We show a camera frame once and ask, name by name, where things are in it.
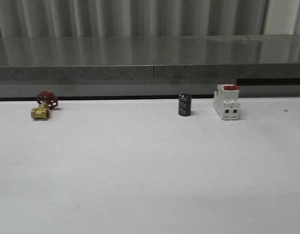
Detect black cylindrical capacitor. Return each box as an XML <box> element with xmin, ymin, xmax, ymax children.
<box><xmin>178</xmin><ymin>94</ymin><xmax>192</xmax><ymax>117</ymax></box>

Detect brass valve red handwheel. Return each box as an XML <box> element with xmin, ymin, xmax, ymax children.
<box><xmin>31</xmin><ymin>91</ymin><xmax>58</xmax><ymax>119</ymax></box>

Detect grey stone ledge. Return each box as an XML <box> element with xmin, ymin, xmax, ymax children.
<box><xmin>0</xmin><ymin>35</ymin><xmax>300</xmax><ymax>99</ymax></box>

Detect white circuit breaker red switch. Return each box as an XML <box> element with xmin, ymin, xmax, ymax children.
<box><xmin>213</xmin><ymin>84</ymin><xmax>241</xmax><ymax>120</ymax></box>

